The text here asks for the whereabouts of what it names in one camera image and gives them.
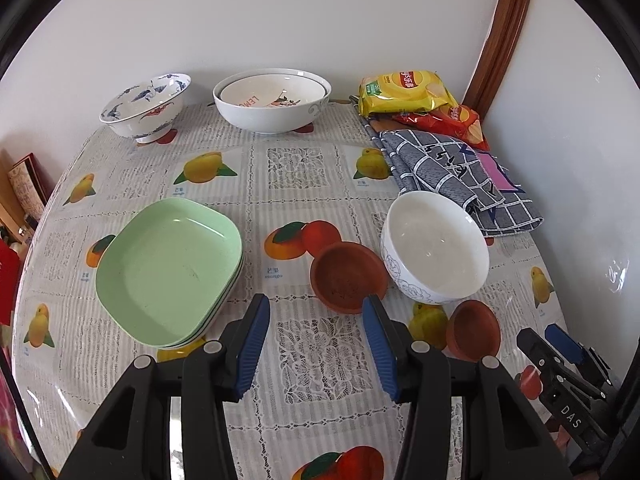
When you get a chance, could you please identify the red paper bag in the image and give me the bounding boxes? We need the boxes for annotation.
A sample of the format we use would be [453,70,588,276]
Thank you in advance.
[0,240,22,326]

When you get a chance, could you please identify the patterned book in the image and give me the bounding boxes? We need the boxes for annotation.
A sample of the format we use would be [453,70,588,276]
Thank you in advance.
[7,154,51,221]

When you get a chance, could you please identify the brown wooden door frame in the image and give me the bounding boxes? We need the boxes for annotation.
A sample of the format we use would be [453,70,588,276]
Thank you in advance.
[462,0,536,121]

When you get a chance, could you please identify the cream printed bowl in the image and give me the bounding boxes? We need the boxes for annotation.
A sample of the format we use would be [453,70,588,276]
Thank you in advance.
[220,74,327,109]

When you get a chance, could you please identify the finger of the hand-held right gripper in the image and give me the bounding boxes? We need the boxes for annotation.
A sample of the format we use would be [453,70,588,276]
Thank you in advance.
[516,328,568,403]
[544,323,617,391]

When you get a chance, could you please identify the red chips bag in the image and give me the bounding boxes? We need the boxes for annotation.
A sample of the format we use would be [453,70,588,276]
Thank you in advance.
[392,104,491,152]

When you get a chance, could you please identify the green square plate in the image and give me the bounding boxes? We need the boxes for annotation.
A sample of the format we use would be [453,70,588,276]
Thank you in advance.
[95,197,243,348]

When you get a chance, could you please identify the grey checked cloth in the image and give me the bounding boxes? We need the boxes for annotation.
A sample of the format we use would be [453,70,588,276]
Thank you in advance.
[370,129,544,237]

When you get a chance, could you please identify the yellow chips bag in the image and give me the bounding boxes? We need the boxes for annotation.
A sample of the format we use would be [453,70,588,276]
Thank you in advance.
[357,70,460,117]

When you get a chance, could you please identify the white bowl with blue pattern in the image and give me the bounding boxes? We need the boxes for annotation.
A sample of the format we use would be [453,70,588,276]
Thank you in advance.
[381,191,491,306]

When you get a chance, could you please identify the small brown bowl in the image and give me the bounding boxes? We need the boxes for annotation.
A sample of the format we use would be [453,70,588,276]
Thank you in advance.
[446,299,502,362]
[310,241,390,315]

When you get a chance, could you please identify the large white bowl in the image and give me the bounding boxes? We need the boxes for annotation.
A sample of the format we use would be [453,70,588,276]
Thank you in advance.
[213,69,332,135]

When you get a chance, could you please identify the fruit print tablecloth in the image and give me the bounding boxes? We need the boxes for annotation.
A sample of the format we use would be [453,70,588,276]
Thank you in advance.
[10,100,571,480]

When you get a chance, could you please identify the blue and white footed bowl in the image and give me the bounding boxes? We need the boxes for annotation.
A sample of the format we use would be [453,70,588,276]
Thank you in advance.
[98,73,192,143]

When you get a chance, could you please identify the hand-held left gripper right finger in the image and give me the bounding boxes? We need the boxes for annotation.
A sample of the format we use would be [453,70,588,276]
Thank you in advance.
[362,295,568,480]

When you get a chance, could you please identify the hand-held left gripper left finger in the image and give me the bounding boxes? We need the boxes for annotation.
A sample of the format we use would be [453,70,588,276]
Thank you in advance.
[57,293,271,480]

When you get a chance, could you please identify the blue square plate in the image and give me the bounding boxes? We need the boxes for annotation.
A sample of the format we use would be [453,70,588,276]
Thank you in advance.
[165,255,246,348]

